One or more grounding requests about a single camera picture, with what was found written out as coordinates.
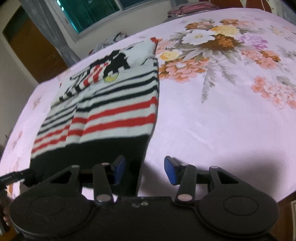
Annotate striped knit sweater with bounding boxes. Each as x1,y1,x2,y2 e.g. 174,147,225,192
28,38,159,196

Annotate crumpled grey patterned clothes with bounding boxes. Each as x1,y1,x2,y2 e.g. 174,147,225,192
88,32,128,56

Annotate person's left hand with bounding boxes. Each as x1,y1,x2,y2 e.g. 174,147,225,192
1,196,11,226

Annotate pink floral bedspread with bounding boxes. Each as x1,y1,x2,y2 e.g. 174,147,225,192
1,9,295,201

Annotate brown wooden door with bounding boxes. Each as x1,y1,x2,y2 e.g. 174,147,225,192
3,6,68,83

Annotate stack of pink bedding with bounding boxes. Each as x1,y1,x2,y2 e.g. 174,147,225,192
168,1,219,18

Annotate left grey curtain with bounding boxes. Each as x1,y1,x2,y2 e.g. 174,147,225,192
20,0,80,67

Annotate red white headboard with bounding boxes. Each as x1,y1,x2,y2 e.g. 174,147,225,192
210,0,283,17

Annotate aluminium frame window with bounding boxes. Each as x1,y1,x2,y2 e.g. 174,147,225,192
47,0,171,42

